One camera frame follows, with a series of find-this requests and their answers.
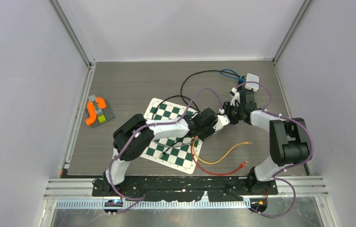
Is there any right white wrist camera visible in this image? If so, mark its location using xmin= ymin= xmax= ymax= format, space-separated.
xmin=229 ymin=87 xmax=240 ymax=107

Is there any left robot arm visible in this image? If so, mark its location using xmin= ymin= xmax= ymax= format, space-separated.
xmin=104 ymin=108 xmax=230 ymax=196

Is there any green white chessboard mat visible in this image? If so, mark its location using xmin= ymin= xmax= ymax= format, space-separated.
xmin=140 ymin=98 xmax=197 ymax=175

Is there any blue ethernet cable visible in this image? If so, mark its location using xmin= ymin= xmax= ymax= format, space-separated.
xmin=220 ymin=69 xmax=247 ymax=84

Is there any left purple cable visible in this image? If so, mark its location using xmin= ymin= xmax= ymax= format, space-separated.
xmin=108 ymin=88 xmax=226 ymax=214

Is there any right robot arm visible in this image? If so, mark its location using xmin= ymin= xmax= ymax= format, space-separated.
xmin=223 ymin=88 xmax=311 ymax=194

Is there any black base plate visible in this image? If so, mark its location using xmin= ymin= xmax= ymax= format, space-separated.
xmin=92 ymin=175 xmax=278 ymax=203

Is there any grey ethernet cable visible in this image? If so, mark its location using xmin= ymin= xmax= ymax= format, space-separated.
xmin=151 ymin=139 xmax=200 ymax=149

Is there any red ethernet cable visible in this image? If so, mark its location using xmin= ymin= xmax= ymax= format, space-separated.
xmin=190 ymin=136 xmax=248 ymax=177

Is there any white switch box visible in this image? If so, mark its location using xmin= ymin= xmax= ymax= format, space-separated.
xmin=244 ymin=73 xmax=259 ymax=92

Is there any yellow ethernet cable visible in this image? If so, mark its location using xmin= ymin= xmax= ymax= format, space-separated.
xmin=191 ymin=138 xmax=253 ymax=166

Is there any orange toy on grey plate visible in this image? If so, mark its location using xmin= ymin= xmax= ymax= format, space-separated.
xmin=85 ymin=95 xmax=116 ymax=128

